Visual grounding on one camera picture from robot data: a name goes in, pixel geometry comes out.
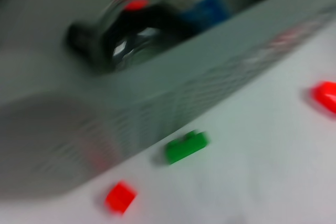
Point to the grey perforated plastic storage bin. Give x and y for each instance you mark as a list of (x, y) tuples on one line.
[(78, 116)]

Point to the green toy brick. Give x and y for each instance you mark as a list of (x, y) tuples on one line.
[(186, 146)]

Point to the small red toy brick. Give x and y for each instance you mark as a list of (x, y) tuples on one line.
[(120, 197), (135, 4)]

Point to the blue square toy brick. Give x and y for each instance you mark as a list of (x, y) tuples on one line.
[(207, 11)]

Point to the glass teacup black holder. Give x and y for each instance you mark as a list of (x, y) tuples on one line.
[(126, 40)]

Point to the orange-red sloped toy brick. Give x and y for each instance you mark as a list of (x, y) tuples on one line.
[(324, 96)]

